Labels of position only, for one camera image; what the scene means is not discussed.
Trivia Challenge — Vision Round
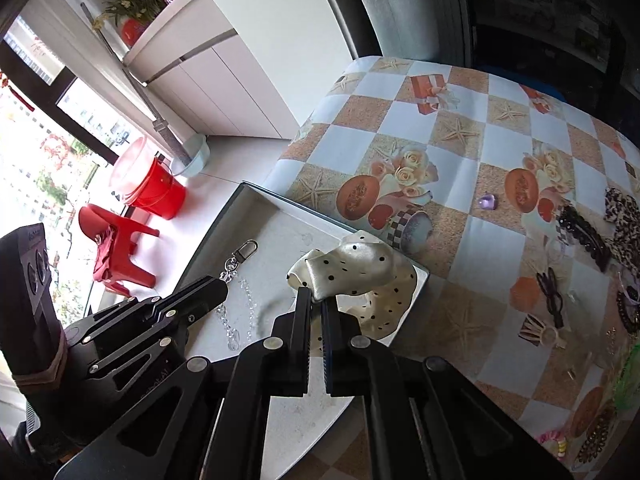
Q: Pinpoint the grey shallow tray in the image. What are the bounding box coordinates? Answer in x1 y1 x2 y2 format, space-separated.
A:
172 181 431 480

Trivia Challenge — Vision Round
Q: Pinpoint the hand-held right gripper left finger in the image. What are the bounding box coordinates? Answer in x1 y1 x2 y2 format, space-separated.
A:
55 286 313 480

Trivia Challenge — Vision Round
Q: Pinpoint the green translucent bangle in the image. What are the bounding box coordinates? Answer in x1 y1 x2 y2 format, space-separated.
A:
612 340 640 408

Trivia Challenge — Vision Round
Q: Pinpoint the leopard print hair bow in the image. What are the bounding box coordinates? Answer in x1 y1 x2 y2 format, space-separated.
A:
602 187 640 281

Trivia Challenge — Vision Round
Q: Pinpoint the striped clip with white ring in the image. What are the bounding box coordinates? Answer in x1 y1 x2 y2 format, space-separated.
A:
517 317 569 349

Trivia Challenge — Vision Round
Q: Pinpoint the red hanging ornament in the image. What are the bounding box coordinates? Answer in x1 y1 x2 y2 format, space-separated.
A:
0 72 37 112

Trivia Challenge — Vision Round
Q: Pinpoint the large window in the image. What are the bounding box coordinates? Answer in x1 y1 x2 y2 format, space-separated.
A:
0 10 132 311

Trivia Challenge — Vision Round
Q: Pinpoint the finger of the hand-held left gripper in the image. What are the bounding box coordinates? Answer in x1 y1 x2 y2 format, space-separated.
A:
64 275 230 350
86 329 190 387

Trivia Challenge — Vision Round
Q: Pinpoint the pale blue basin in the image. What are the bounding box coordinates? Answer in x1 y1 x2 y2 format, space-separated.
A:
170 133 211 178

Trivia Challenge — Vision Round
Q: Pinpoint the colourful bead bracelet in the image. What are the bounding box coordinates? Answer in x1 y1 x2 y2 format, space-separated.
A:
537 427 571 462

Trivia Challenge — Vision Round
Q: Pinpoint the clear plastic basin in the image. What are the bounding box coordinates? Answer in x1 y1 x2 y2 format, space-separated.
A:
109 136 162 206

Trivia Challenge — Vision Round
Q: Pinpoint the white cabinet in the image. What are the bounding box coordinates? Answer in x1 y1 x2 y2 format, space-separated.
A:
122 0 353 141

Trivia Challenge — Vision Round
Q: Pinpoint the cream polka dot scrunchie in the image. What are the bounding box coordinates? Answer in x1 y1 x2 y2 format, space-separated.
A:
286 230 418 338

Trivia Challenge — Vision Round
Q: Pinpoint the potted flowering plant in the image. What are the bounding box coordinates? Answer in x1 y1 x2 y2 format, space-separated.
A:
92 0 167 27

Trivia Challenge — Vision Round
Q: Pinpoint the checkered printed tablecloth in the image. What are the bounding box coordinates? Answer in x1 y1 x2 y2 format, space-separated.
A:
262 55 640 480

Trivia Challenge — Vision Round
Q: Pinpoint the red plastic stool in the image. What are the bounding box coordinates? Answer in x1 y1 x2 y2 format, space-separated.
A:
78 204 161 297

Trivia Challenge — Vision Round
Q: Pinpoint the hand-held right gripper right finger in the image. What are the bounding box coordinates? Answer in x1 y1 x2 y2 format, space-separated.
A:
321 299 576 480

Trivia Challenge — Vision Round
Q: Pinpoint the red round vase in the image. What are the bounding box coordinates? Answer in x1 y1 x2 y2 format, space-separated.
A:
120 17 149 47

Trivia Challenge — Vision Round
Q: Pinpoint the clear crystal bead keychain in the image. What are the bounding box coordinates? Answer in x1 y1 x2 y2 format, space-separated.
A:
215 240 261 352

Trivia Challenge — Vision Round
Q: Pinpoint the dark wooden furniture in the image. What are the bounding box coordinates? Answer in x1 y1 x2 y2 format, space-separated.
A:
462 0 640 131

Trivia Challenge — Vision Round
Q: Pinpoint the red plastic bucket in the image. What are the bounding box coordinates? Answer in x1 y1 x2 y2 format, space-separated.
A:
120 156 187 221

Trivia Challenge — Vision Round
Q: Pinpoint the black rhinestone hair claw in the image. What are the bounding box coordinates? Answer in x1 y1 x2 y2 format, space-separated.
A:
555 204 614 274

